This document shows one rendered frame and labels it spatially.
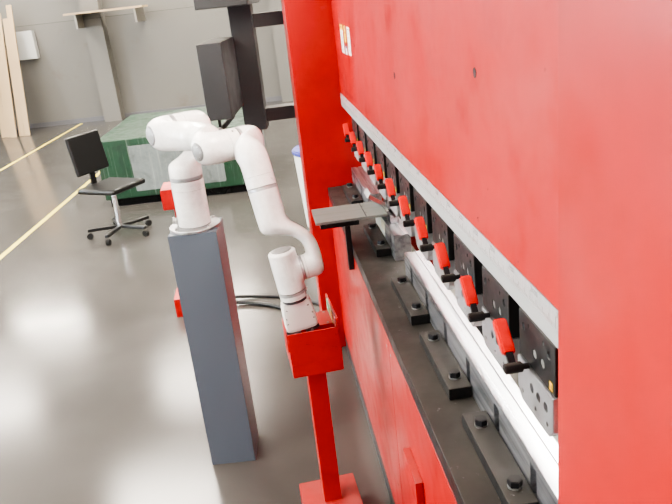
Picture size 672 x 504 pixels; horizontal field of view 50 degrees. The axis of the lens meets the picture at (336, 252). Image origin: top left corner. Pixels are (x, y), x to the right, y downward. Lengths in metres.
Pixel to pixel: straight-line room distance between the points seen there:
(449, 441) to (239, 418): 1.55
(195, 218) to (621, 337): 2.36
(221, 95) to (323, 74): 0.51
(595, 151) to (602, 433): 0.16
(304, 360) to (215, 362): 0.69
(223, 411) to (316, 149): 1.31
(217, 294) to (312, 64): 1.24
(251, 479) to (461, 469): 1.62
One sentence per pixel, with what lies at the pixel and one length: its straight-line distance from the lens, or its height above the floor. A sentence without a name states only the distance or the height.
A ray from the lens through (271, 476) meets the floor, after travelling 3.00.
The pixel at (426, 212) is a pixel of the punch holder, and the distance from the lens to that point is 1.83.
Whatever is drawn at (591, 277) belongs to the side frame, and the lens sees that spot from 0.42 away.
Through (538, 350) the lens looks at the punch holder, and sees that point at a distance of 1.18.
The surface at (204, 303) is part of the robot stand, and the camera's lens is 2.77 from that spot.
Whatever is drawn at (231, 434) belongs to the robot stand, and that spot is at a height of 0.14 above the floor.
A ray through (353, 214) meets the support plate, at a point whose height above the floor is 1.00.
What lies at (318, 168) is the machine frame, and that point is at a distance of 3.50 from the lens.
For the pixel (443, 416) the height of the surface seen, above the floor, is 0.87.
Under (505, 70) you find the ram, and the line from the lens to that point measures 1.16.
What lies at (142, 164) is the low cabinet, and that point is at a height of 0.39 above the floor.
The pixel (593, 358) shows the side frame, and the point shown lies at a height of 1.57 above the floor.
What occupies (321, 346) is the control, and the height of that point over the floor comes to 0.75.
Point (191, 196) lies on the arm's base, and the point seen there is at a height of 1.13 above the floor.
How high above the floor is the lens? 1.78
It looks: 20 degrees down
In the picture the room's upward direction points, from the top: 6 degrees counter-clockwise
